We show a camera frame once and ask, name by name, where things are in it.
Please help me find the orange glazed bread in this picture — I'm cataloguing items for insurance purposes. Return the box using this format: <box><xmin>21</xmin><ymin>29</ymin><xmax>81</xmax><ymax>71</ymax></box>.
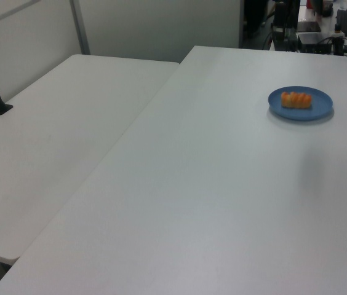
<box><xmin>281</xmin><ymin>91</ymin><xmax>313</xmax><ymax>109</ymax></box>

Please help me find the blue round plate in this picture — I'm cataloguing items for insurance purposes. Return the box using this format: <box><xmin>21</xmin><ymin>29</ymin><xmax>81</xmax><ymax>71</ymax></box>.
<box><xmin>268</xmin><ymin>85</ymin><xmax>335</xmax><ymax>121</ymax></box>

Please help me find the black upright equipment stand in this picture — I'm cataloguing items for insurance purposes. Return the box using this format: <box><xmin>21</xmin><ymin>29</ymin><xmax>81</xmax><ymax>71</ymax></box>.
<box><xmin>271</xmin><ymin>0</ymin><xmax>300</xmax><ymax>52</ymax></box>

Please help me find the silver and black electronics box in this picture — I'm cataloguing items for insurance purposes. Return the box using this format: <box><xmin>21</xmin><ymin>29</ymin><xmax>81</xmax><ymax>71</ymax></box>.
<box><xmin>297</xmin><ymin>31</ymin><xmax>332</xmax><ymax>54</ymax></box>

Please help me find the grey metal partition post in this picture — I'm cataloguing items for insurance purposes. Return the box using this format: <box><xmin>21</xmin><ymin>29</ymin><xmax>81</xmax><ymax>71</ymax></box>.
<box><xmin>68</xmin><ymin>0</ymin><xmax>92</xmax><ymax>57</ymax></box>

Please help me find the small black camera device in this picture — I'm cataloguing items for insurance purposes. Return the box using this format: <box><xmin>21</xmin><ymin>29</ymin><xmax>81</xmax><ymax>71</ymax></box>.
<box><xmin>332</xmin><ymin>23</ymin><xmax>346</xmax><ymax>57</ymax></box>

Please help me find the grey partition rail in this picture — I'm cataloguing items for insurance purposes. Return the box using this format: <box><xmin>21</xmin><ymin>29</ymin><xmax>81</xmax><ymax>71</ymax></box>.
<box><xmin>0</xmin><ymin>0</ymin><xmax>44</xmax><ymax>31</ymax></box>

